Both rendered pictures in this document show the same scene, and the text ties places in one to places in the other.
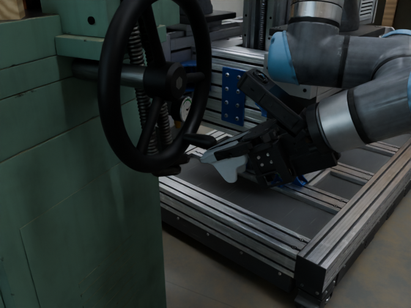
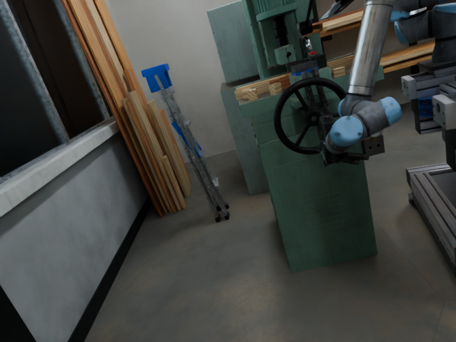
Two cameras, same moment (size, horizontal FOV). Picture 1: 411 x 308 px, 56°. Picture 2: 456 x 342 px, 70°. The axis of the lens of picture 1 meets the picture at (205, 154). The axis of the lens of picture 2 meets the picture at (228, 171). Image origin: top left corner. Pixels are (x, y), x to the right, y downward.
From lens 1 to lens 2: 94 cm
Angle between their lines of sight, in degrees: 64
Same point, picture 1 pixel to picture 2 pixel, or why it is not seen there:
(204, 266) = (425, 245)
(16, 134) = (273, 133)
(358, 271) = not seen: outside the picture
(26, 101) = not seen: hidden behind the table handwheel
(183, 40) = (429, 81)
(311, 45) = (345, 105)
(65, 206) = (294, 165)
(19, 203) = (273, 157)
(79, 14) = not seen: hidden behind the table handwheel
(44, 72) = (285, 111)
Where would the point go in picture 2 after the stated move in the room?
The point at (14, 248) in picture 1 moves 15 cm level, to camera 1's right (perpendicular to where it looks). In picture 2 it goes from (271, 173) to (290, 180)
